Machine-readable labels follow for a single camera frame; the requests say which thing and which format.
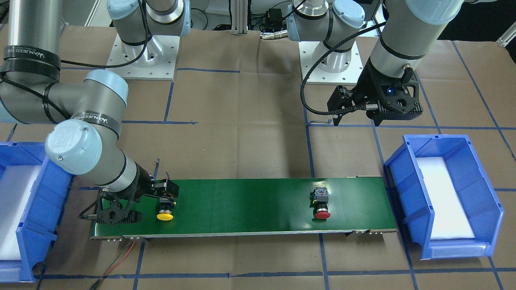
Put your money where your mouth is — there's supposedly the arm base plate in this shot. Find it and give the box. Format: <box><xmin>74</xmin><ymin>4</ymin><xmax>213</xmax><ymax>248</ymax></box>
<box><xmin>106</xmin><ymin>35</ymin><xmax>180</xmax><ymax>81</ymax></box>
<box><xmin>299</xmin><ymin>41</ymin><xmax>363</xmax><ymax>86</ymax></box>

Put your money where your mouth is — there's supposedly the red push button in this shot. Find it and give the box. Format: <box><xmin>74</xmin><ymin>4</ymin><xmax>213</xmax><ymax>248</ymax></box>
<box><xmin>312</xmin><ymin>187</ymin><xmax>331</xmax><ymax>219</ymax></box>

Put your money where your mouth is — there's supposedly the yellow push button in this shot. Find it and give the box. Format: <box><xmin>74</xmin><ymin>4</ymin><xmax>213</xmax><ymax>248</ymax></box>
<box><xmin>156</xmin><ymin>197</ymin><xmax>176</xmax><ymax>222</ymax></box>

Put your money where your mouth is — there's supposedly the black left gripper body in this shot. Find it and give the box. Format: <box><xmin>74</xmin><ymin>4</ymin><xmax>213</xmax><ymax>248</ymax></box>
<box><xmin>354</xmin><ymin>60</ymin><xmax>423</xmax><ymax>120</ymax></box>

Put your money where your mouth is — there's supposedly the aluminium frame post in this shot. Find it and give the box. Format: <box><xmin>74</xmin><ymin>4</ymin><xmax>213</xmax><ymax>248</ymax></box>
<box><xmin>229</xmin><ymin>0</ymin><xmax>251</xmax><ymax>35</ymax></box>

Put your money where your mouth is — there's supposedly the green conveyor belt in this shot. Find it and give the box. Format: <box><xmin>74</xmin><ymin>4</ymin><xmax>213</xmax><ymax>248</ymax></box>
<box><xmin>92</xmin><ymin>176</ymin><xmax>397</xmax><ymax>239</ymax></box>

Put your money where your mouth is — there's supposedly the red black wire pair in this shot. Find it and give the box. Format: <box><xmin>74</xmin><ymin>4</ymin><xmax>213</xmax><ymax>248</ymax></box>
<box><xmin>89</xmin><ymin>240</ymin><xmax>137</xmax><ymax>290</ymax></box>

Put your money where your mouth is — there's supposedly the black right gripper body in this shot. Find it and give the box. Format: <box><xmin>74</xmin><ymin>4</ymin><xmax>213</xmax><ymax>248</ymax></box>
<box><xmin>96</xmin><ymin>164</ymin><xmax>154</xmax><ymax>224</ymax></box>

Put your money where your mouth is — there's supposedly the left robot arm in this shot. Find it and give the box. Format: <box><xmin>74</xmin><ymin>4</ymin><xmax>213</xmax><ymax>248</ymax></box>
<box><xmin>286</xmin><ymin>0</ymin><xmax>463</xmax><ymax>126</ymax></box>

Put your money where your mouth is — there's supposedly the blue bin with foam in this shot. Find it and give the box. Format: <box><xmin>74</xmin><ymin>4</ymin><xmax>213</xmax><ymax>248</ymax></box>
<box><xmin>386</xmin><ymin>135</ymin><xmax>504</xmax><ymax>259</ymax></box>
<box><xmin>0</xmin><ymin>142</ymin><xmax>73</xmax><ymax>283</ymax></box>

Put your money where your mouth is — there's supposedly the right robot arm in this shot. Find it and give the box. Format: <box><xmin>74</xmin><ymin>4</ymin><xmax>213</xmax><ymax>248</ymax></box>
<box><xmin>1</xmin><ymin>0</ymin><xmax>179</xmax><ymax>225</ymax></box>

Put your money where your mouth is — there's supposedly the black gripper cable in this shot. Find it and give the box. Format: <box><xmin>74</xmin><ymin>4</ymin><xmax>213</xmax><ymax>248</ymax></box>
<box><xmin>0</xmin><ymin>0</ymin><xmax>152</xmax><ymax>121</ymax></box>
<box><xmin>301</xmin><ymin>22</ymin><xmax>387</xmax><ymax>116</ymax></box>

